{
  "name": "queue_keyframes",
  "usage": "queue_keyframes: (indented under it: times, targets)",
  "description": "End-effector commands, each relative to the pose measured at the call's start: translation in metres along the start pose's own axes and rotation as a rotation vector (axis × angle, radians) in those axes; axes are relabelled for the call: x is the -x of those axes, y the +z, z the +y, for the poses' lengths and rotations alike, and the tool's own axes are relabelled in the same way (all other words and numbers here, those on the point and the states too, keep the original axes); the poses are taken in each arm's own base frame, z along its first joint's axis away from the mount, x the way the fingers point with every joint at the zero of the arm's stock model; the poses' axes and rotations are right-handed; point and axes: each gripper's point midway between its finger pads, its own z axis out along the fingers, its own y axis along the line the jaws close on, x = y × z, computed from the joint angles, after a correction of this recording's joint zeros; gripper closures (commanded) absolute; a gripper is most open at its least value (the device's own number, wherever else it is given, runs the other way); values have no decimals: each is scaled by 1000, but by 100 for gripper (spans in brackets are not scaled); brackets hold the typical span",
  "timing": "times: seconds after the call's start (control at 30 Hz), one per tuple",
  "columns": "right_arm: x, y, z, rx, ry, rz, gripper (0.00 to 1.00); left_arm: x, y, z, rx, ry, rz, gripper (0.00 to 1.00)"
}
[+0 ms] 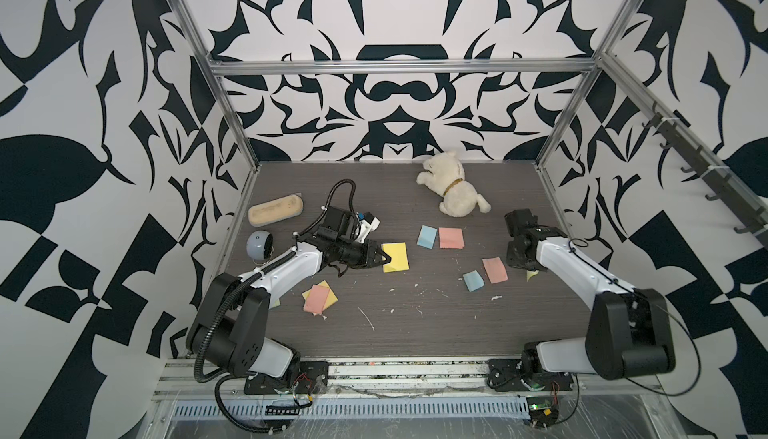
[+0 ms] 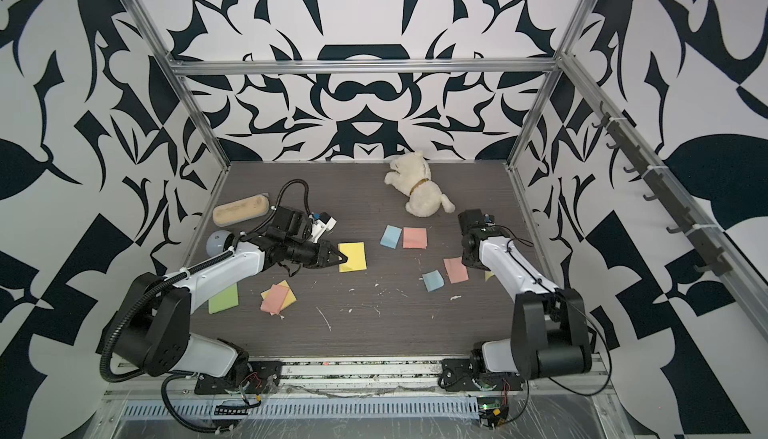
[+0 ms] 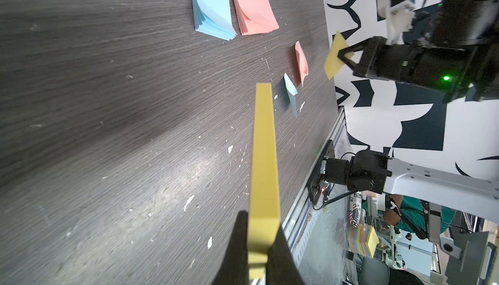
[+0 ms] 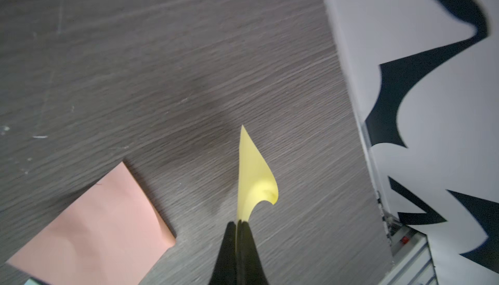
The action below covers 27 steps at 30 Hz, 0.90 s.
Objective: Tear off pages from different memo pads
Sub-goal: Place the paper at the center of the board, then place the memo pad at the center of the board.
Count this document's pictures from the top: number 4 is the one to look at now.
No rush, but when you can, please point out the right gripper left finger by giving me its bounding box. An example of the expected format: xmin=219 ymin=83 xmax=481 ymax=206
xmin=209 ymin=221 xmax=237 ymax=285

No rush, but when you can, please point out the torn pink memo page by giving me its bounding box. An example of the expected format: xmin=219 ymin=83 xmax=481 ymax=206
xmin=7 ymin=162 xmax=175 ymax=284

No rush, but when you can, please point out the torn yellow memo page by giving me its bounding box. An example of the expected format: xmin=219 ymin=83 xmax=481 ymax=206
xmin=237 ymin=125 xmax=279 ymax=222

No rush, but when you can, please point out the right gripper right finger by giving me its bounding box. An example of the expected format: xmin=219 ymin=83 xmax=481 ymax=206
xmin=237 ymin=220 xmax=269 ymax=285

